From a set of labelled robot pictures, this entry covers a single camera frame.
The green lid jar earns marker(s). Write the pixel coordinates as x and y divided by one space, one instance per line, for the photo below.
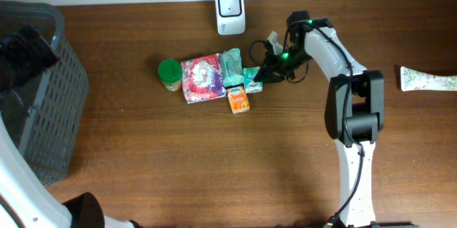
170 73

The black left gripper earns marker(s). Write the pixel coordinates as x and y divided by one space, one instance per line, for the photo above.
27 54

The teal wet wipes pack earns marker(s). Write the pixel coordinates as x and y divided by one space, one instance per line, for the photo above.
231 67

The small teal tissue pack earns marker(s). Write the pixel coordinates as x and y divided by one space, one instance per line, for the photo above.
250 85

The pink purple tissue pack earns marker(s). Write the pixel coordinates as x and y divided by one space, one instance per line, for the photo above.
202 79

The white floral cream tube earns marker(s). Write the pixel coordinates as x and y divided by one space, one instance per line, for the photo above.
412 80

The orange tissue pack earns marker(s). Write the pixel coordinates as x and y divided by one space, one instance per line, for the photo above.
238 99

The grey plastic basket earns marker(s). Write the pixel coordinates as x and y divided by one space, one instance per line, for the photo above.
42 117

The white barcode scanner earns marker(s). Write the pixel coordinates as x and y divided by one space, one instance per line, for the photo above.
230 17

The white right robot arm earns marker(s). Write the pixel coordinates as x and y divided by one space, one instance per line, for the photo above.
354 113

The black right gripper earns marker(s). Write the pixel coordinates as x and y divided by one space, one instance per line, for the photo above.
273 67

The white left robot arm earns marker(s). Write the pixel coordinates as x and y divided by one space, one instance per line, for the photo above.
25 202

